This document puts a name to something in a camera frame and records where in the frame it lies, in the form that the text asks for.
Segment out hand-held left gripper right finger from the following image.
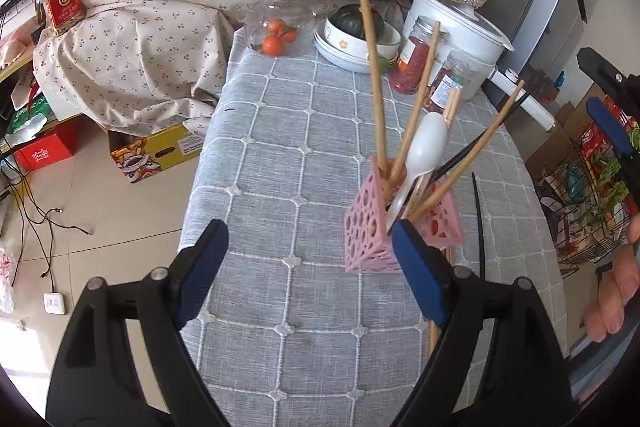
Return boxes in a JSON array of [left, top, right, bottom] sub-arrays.
[[390, 219, 576, 427]]

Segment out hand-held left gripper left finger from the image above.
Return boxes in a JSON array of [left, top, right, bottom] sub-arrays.
[[45, 219, 230, 427]]

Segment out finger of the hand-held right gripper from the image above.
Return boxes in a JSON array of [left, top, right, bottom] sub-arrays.
[[576, 48, 640, 188]]

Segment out pink perforated utensil basket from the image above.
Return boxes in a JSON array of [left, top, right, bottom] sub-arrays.
[[344, 156, 465, 274]]

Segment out white plastic spoon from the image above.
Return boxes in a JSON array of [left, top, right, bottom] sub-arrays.
[[387, 112, 448, 224]]

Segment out black chopstick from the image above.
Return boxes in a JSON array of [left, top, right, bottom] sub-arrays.
[[471, 173, 489, 280], [432, 91, 531, 182]]

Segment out patterned wooden chopstick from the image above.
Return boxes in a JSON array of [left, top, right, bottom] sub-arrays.
[[442, 88, 462, 130]]

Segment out person's right hand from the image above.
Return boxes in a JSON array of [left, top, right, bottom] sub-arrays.
[[584, 214, 640, 343]]

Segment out red bag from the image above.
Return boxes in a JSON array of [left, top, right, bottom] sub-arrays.
[[579, 121, 610, 158]]

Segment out brown cardboard box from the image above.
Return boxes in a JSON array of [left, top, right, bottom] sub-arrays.
[[526, 84, 608, 180]]

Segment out grey checkered tablecloth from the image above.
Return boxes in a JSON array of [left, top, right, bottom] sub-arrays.
[[177, 27, 568, 427]]

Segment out yellow printed cardboard box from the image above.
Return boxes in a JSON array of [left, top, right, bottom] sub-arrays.
[[110, 122, 203, 184]]

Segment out white electric cooking pot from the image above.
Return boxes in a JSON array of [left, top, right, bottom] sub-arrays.
[[402, 0, 556, 132]]

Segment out jar of red dates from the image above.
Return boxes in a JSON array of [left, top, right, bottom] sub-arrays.
[[427, 52, 473, 114]]

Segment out red gift box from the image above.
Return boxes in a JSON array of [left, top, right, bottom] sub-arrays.
[[14, 122, 78, 172]]

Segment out jar of goji berries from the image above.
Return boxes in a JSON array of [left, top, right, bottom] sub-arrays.
[[390, 15, 448, 95]]

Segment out cherry print draped cloth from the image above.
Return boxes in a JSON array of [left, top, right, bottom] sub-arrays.
[[32, 0, 401, 138]]

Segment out green white plastic bag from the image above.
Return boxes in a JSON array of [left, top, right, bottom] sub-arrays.
[[5, 99, 58, 146]]

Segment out white shallow bowl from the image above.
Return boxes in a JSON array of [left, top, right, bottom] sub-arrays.
[[314, 29, 401, 74]]

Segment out white flower print bowl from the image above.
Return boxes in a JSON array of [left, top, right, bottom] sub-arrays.
[[324, 4, 402, 58]]

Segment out dark green squash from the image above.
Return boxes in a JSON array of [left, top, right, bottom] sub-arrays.
[[334, 4, 386, 40]]

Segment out glass jar with wooden lid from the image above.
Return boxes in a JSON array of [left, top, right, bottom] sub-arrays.
[[243, 0, 317, 58]]

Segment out wooden shelf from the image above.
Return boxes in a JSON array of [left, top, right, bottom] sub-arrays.
[[0, 22, 51, 158]]

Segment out red label glass jar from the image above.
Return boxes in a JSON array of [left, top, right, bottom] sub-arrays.
[[39, 0, 85, 36]]

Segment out black wire rack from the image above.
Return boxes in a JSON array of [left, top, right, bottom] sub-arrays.
[[532, 117, 640, 279]]

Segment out black cables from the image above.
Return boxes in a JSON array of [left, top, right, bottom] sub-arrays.
[[0, 167, 94, 289]]

